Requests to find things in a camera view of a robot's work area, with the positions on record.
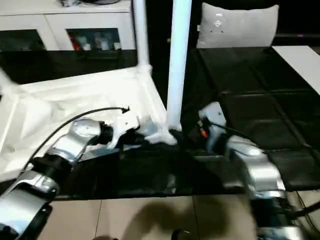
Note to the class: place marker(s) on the black floor stand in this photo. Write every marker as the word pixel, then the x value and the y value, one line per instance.
pixel 306 211

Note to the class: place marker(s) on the black mat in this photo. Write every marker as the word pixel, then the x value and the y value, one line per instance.
pixel 250 87

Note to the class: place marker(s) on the black flat monitor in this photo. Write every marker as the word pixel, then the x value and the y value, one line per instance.
pixel 297 35

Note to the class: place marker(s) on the white plastic table top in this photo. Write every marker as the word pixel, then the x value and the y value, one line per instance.
pixel 75 100

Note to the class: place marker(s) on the red item behind glass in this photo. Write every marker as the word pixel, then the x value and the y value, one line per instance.
pixel 74 42

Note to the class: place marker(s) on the grey cushion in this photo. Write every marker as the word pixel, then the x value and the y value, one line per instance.
pixel 240 27

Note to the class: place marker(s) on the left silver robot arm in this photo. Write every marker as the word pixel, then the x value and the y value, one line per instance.
pixel 67 145

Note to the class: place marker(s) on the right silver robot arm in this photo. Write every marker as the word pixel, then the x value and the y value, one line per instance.
pixel 260 165

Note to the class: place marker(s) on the white cabinet with glass doors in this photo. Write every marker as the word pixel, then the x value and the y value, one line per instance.
pixel 50 17

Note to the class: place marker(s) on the white flat board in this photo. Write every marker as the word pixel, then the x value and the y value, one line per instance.
pixel 300 65

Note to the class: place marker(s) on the white plastic table leg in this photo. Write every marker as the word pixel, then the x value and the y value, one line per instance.
pixel 8 82
pixel 178 62
pixel 142 32

